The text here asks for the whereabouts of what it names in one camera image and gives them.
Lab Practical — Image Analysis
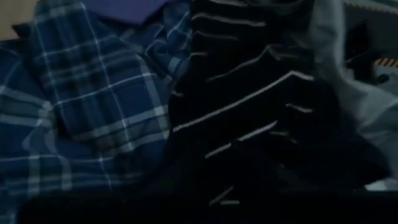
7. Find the black garment with thin stripes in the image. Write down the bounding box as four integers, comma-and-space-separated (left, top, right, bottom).
146, 0, 389, 218

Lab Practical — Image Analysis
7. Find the blue plaid shirt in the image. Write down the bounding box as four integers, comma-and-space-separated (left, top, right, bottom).
0, 0, 193, 224

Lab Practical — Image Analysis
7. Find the grey knit sweatshirt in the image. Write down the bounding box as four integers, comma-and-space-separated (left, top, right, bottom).
289, 0, 398, 187

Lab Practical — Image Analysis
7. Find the purple garment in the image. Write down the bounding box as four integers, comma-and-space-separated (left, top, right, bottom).
79, 0, 170, 25

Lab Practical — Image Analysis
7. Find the black device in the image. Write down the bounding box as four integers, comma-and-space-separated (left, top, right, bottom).
344, 21, 389, 85

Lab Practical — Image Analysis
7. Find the yellow black hazard tape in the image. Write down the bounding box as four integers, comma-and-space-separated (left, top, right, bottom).
374, 57, 398, 68

